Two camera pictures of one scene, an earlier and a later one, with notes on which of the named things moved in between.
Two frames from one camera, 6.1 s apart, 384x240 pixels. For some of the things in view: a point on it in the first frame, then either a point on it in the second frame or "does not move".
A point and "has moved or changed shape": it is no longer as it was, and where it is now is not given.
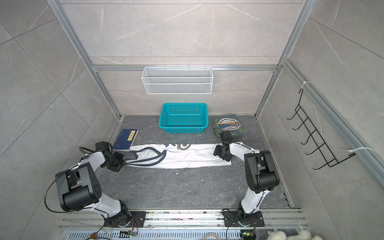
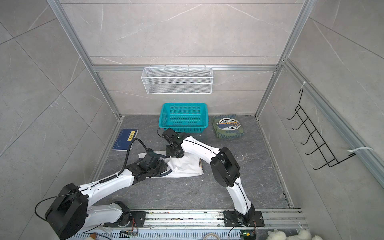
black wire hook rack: x=330 y=159 does not move
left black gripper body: x=117 y=163 → x=161 y=167
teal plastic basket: x=183 y=117 does not move
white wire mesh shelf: x=177 y=80 does not move
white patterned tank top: x=174 y=155 has moved or changed shape
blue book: x=125 y=140 does not move
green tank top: x=227 y=122 does not move
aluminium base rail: x=274 y=219 does not move
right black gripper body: x=220 y=151 → x=171 y=152
